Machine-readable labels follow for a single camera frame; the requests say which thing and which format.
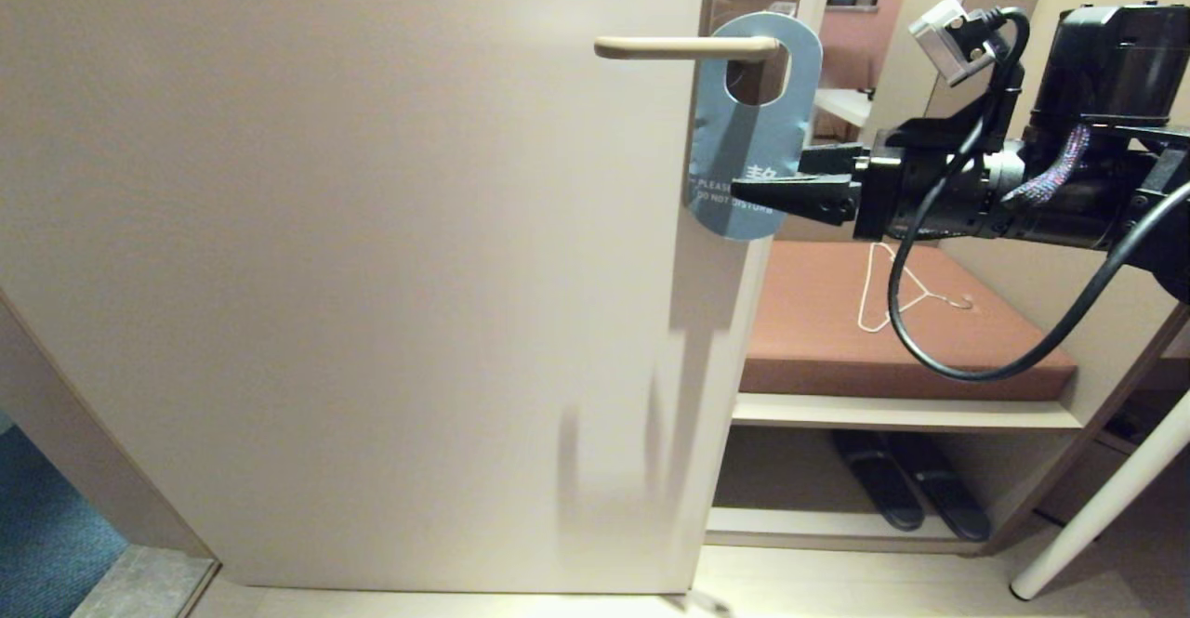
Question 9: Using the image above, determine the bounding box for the white wire clothes hanger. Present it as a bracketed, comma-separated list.
[857, 243, 973, 334]

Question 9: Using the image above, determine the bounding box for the white round table leg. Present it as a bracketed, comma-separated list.
[1009, 390, 1190, 602]

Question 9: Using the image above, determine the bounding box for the purple braided cable sleeve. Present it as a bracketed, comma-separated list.
[1002, 124, 1091, 210]

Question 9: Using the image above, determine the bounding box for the brown bench cushion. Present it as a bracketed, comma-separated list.
[739, 240, 1077, 403]

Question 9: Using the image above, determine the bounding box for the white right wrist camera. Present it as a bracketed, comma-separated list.
[908, 0, 1000, 87]

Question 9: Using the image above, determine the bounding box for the thick black cable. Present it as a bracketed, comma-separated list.
[888, 7, 1190, 384]

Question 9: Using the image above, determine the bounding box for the beige door handle lever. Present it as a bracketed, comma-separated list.
[595, 35, 780, 63]

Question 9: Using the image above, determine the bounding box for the dark slipper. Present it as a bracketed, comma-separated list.
[830, 430, 926, 533]
[888, 432, 991, 544]

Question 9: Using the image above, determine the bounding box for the blue do-not-disturb door hanger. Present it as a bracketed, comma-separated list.
[685, 11, 825, 243]

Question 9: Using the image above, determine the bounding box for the wall mirror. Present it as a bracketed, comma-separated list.
[790, 0, 982, 150]

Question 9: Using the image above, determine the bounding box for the beige bench shelf unit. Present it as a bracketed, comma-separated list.
[704, 393, 1084, 556]

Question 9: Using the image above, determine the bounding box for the beige room door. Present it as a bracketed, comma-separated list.
[0, 0, 835, 596]

